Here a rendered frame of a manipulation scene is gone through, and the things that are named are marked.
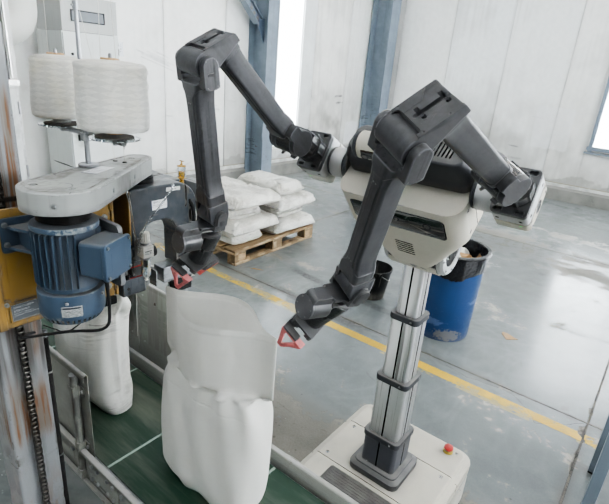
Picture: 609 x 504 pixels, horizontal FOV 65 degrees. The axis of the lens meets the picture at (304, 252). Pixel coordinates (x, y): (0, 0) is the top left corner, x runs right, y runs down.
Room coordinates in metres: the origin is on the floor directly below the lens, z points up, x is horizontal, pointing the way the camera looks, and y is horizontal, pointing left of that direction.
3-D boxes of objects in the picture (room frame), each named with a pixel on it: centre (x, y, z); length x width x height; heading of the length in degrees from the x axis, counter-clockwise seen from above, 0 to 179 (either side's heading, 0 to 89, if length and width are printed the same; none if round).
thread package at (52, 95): (1.32, 0.69, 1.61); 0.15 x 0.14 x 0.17; 53
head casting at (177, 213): (1.50, 0.56, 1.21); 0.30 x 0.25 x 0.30; 53
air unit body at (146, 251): (1.32, 0.47, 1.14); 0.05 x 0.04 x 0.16; 143
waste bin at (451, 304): (3.11, -1.05, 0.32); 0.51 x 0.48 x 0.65; 143
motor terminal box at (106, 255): (1.02, 0.46, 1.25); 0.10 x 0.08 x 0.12; 168
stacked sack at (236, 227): (4.30, 0.61, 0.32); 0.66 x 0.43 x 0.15; 145
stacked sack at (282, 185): (4.94, 0.42, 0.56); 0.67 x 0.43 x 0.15; 53
